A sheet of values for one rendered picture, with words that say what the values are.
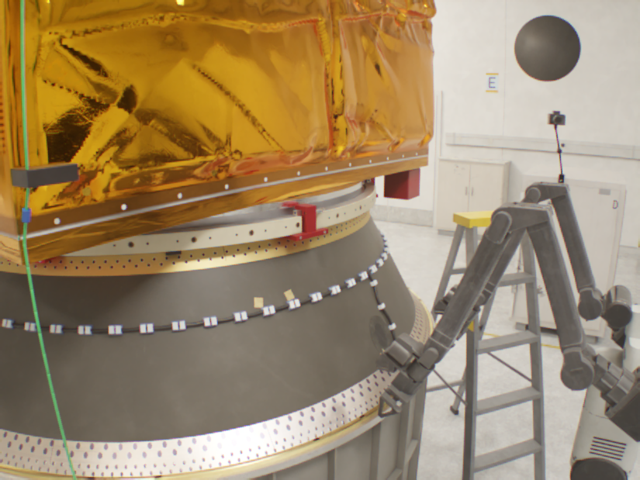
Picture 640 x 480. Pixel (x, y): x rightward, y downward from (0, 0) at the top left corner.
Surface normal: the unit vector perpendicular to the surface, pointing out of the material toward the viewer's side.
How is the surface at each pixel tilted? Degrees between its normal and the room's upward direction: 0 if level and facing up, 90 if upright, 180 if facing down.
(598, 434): 100
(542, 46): 90
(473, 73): 90
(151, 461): 43
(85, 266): 61
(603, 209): 90
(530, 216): 90
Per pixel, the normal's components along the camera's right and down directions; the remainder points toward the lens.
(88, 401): 0.07, -0.23
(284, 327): 0.53, -0.28
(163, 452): 0.18, -0.55
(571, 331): -0.54, 0.07
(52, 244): 0.84, 0.13
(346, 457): 0.67, 0.18
